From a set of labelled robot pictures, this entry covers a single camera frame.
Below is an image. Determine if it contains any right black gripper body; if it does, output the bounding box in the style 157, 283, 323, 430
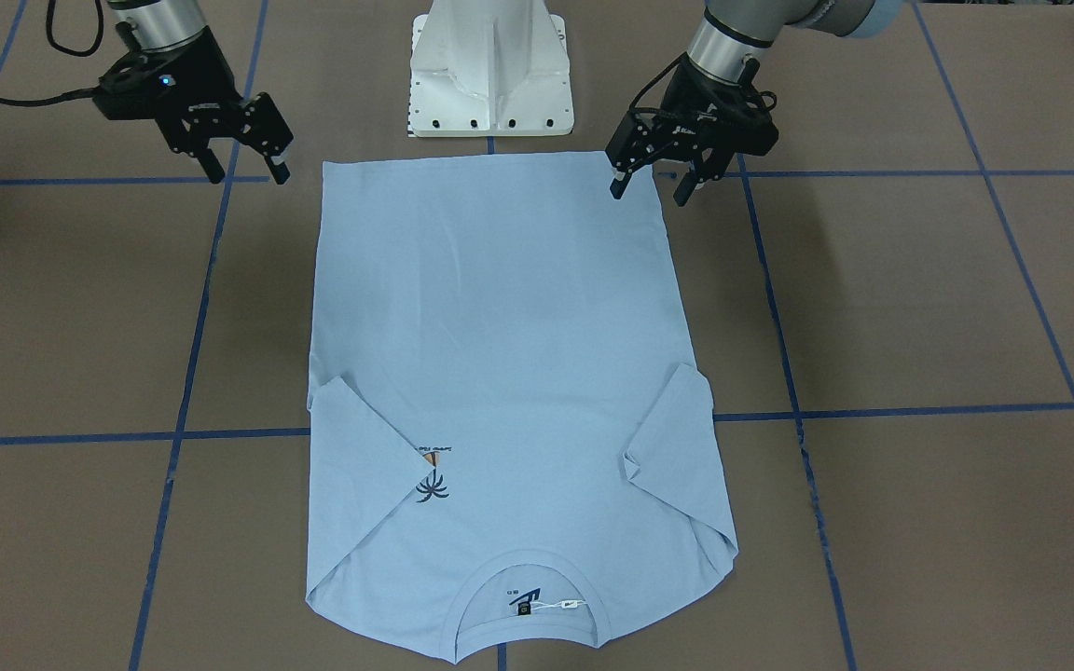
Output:
92, 27, 294, 157

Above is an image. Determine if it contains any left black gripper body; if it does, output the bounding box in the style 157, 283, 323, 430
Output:
605, 54, 779, 180

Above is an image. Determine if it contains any light blue t-shirt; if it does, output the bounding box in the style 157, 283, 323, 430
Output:
304, 150, 738, 663

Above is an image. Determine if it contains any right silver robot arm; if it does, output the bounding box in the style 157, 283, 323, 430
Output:
92, 1, 294, 185

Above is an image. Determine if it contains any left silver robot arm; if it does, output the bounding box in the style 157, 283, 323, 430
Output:
605, 1, 901, 207

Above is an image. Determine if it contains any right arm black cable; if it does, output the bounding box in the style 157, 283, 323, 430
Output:
0, 0, 128, 108

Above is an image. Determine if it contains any white camera mast pedestal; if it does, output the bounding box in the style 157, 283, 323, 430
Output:
406, 1, 575, 138

